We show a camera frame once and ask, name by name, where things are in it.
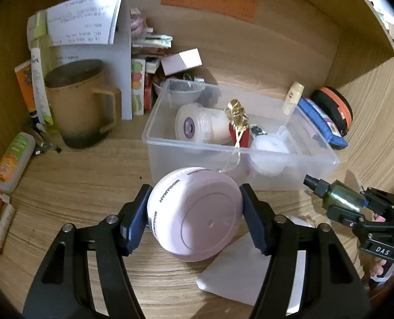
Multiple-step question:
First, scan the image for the blue packet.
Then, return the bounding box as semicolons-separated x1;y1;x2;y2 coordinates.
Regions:
298;97;348;150

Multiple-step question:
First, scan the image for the clear plastic jar purple label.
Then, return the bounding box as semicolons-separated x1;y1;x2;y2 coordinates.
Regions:
175;103;231;145

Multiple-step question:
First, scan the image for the small white orange tube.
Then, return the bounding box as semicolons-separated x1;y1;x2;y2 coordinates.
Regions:
0;204;15;255

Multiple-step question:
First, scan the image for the orange green tube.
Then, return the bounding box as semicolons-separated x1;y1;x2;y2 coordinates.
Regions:
0;132;35;194

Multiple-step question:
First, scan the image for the green spray bottle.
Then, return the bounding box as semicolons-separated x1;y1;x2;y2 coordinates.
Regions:
304;174;366;212

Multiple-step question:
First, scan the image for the white paper folder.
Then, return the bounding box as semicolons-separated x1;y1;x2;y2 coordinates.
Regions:
51;0;133;120

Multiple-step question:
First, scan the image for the black orange round case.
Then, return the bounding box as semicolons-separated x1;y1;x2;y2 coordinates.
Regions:
310;86;353;137

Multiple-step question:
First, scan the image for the white printed receipt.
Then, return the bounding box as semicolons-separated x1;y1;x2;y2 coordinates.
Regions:
47;0;122;46

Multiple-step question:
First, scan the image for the fruit pattern booklet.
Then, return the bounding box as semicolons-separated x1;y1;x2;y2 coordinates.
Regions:
131;58;146;115

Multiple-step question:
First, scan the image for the person's hand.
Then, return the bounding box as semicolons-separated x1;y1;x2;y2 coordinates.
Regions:
369;213;389;278

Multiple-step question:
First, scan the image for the pink coiled cord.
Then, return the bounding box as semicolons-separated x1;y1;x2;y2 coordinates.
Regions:
129;6;148;39

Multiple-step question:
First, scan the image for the white pink small box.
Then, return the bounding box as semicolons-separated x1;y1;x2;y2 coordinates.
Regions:
161;48;202;76

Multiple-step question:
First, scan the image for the white green tall tube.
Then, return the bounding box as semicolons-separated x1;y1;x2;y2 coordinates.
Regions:
30;48;53;125

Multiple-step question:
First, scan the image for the white cloth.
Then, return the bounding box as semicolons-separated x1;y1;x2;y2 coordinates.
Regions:
194;217;315;307

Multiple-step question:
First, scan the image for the small frosted round container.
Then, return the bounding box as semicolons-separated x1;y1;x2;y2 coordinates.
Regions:
249;131;291;177

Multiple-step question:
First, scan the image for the brown ceramic mug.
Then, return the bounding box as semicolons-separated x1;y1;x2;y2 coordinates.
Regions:
45;59;122;148

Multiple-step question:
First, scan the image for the stack of sachets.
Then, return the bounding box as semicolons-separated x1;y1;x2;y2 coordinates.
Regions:
131;34;173;74

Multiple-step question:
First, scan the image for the clear plastic storage bin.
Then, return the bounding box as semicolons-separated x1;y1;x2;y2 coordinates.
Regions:
142;78;340;190

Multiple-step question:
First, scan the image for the clear bowl of trinkets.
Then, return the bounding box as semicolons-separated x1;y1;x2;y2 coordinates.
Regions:
153;78;205;111

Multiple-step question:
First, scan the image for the red gold drawstring pouch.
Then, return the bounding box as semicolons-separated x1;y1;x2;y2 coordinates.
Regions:
223;99;252;174

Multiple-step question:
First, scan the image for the orange flat package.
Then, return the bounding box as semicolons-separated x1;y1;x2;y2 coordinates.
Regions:
14;60;38;120

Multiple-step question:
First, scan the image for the small patterned square object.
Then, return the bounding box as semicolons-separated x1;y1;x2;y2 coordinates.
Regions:
250;124;267;138

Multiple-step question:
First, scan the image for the cream small lotion bottle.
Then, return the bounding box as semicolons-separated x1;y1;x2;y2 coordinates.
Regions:
282;81;304;115

